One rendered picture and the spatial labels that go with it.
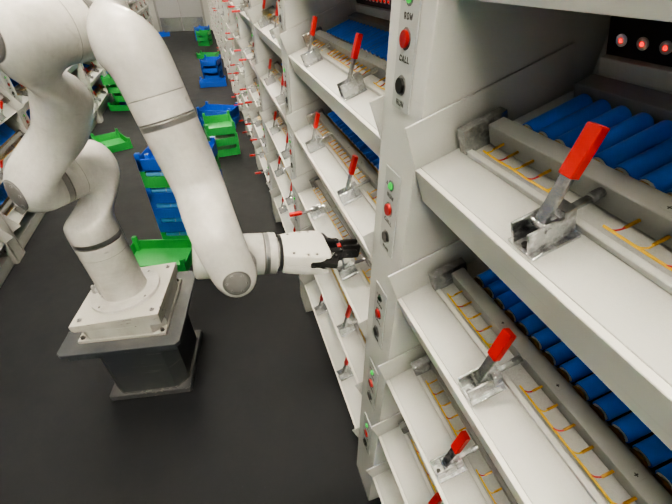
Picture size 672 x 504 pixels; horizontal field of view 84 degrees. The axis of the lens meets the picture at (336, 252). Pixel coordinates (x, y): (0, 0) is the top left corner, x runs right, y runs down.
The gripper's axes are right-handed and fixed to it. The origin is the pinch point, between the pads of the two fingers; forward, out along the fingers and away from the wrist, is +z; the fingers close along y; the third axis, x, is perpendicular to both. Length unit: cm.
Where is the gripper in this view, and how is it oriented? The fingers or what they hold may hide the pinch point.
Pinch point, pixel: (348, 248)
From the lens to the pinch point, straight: 80.3
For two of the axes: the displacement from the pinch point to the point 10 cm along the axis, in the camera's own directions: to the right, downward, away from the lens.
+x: 1.4, -8.1, -5.6
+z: 9.4, -0.6, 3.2
